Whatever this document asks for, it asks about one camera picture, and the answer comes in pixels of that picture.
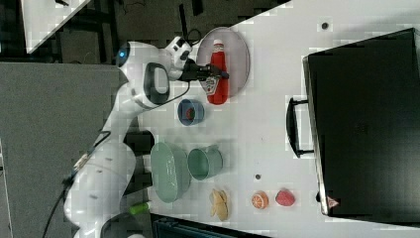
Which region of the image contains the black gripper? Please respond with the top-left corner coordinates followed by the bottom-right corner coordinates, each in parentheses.
top-left (179, 59), bottom-right (230, 82)

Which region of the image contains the red plush ketchup bottle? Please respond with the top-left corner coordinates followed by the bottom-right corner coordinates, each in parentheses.
top-left (205, 39), bottom-right (229, 105)

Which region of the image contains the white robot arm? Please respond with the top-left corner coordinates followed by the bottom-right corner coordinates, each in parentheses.
top-left (63, 37), bottom-right (229, 238)

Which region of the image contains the round grey plate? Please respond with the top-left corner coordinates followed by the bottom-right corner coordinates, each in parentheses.
top-left (196, 27), bottom-right (250, 98)

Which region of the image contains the small blue bowl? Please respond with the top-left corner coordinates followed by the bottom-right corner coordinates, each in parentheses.
top-left (177, 99), bottom-right (205, 126)

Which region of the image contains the plush strawberry in bowl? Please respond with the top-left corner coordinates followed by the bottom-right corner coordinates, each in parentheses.
top-left (185, 108), bottom-right (195, 120)

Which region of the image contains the green metal cup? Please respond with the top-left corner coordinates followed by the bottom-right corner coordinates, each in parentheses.
top-left (187, 145), bottom-right (223, 180)

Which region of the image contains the green colander basket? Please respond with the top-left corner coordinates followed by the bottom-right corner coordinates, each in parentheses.
top-left (151, 142), bottom-right (191, 203)

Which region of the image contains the plush peeled banana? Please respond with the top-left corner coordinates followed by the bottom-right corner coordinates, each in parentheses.
top-left (210, 189), bottom-right (229, 221)

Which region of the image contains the plush orange slice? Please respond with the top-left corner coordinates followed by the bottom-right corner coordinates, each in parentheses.
top-left (252, 191), bottom-right (268, 209)

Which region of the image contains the red plush strawberry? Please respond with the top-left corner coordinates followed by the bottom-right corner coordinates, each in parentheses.
top-left (275, 189), bottom-right (295, 206)

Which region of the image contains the black toaster oven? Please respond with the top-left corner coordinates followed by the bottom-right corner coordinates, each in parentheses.
top-left (302, 28), bottom-right (420, 227)

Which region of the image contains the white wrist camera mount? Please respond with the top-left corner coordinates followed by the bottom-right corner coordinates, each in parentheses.
top-left (165, 36), bottom-right (192, 68)

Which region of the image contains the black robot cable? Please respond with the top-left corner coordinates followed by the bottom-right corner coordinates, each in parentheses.
top-left (41, 130), bottom-right (112, 238)

